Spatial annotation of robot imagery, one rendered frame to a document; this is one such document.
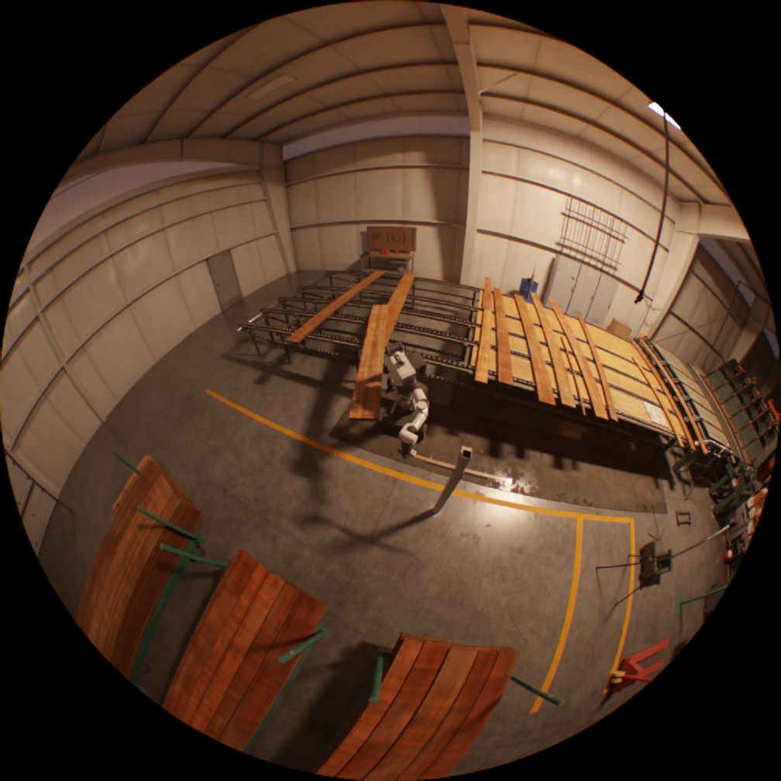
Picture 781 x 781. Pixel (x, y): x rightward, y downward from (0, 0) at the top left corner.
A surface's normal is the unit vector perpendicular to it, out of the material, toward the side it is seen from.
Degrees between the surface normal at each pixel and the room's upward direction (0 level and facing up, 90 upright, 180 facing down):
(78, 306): 88
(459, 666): 0
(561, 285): 90
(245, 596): 0
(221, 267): 90
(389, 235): 90
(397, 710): 0
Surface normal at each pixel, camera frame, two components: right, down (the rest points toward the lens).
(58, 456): 0.93, 0.27
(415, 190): -0.39, 0.63
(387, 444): 0.00, -0.71
